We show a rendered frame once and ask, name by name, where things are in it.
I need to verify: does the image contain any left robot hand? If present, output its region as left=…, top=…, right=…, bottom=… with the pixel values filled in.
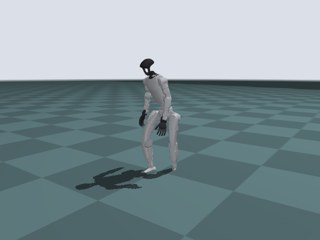
left=155, top=117, right=167, bottom=136

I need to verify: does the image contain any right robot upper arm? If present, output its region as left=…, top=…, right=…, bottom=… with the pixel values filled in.
left=142, top=78, right=152, bottom=99

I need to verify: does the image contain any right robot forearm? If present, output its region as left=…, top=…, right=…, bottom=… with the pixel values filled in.
left=143, top=95, right=151, bottom=114

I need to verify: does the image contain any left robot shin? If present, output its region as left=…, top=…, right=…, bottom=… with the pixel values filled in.
left=170, top=143, right=178, bottom=168

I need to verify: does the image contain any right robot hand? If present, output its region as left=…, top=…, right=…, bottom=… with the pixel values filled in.
left=139, top=109, right=147, bottom=127

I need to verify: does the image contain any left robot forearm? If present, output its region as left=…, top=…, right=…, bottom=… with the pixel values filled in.
left=162, top=97, right=171, bottom=120

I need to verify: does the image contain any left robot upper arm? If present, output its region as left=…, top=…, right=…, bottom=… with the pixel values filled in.
left=157, top=77, right=172, bottom=103

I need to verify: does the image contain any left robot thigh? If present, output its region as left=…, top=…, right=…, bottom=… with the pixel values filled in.
left=168, top=111, right=181, bottom=149

